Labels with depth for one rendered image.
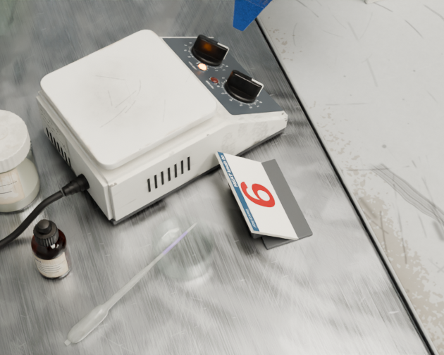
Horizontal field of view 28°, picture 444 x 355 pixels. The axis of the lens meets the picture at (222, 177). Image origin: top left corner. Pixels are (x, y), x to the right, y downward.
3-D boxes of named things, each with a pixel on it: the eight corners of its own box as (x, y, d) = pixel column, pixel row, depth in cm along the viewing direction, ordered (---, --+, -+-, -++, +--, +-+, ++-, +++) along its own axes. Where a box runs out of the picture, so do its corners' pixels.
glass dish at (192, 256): (165, 289, 76) (164, 277, 75) (144, 239, 79) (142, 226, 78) (224, 268, 78) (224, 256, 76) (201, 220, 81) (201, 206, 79)
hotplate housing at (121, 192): (213, 53, 93) (213, -4, 86) (289, 133, 87) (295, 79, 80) (23, 147, 85) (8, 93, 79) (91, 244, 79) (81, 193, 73)
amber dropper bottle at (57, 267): (43, 248, 79) (29, 205, 73) (75, 253, 78) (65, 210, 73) (34, 278, 77) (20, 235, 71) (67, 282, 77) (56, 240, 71)
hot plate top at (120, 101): (149, 32, 83) (149, 25, 83) (222, 113, 78) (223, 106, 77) (36, 85, 79) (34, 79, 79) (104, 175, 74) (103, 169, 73)
